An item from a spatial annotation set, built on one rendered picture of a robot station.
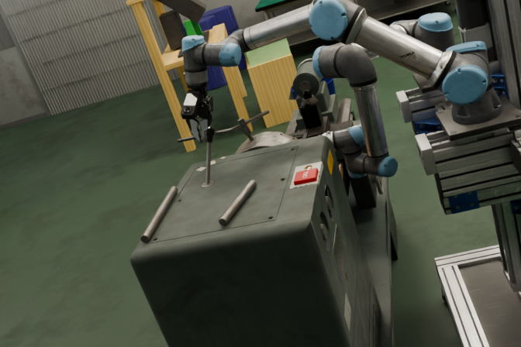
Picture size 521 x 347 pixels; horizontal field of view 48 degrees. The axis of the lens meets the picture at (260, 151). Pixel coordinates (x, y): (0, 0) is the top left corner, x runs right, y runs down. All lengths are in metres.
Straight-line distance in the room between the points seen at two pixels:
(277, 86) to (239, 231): 4.65
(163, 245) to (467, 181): 0.99
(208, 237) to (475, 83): 0.83
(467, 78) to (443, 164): 0.34
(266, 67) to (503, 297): 3.86
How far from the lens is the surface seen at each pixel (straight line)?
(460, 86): 1.72
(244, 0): 9.75
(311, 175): 1.55
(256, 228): 1.40
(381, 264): 2.45
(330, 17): 1.72
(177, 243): 1.48
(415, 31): 2.38
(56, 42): 10.67
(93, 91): 10.66
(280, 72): 5.99
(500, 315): 2.64
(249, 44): 2.00
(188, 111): 1.93
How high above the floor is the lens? 1.89
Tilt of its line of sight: 20 degrees down
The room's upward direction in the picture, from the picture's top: 18 degrees counter-clockwise
